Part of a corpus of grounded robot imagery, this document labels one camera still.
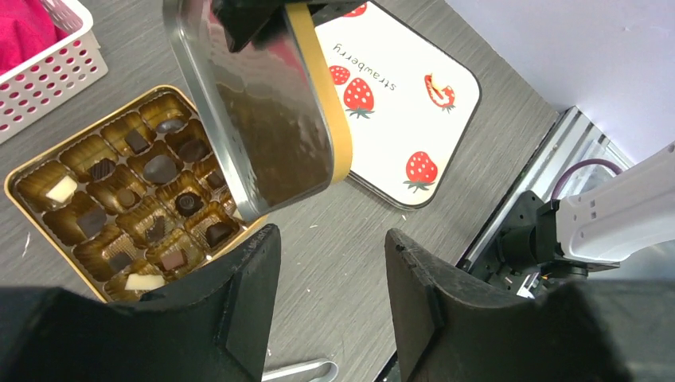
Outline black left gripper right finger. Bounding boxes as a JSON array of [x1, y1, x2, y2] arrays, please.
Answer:
[[384, 228, 674, 381]]

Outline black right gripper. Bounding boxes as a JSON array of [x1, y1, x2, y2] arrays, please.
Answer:
[[210, 0, 363, 53]]

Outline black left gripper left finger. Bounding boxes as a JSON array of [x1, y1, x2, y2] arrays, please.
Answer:
[[1, 224, 282, 381]]

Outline silver box lid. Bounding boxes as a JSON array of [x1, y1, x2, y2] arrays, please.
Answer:
[[162, 1, 352, 221]]

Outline metal tongs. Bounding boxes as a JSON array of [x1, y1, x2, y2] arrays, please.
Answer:
[[262, 358, 339, 381]]

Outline gold chocolate tray box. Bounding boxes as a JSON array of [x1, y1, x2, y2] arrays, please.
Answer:
[[5, 85, 264, 302]]

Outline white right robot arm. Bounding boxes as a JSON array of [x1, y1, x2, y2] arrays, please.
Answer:
[[291, 1, 674, 271]]

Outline white plastic basket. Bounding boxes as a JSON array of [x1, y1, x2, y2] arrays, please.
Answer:
[[1, 0, 108, 142]]

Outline strawberry pattern tray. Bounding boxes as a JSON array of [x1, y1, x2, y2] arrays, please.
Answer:
[[316, 2, 482, 210]]

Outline pink cloth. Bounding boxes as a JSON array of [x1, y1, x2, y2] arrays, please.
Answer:
[[1, 0, 68, 75]]

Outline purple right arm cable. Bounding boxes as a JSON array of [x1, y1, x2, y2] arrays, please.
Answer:
[[549, 158, 626, 201]]

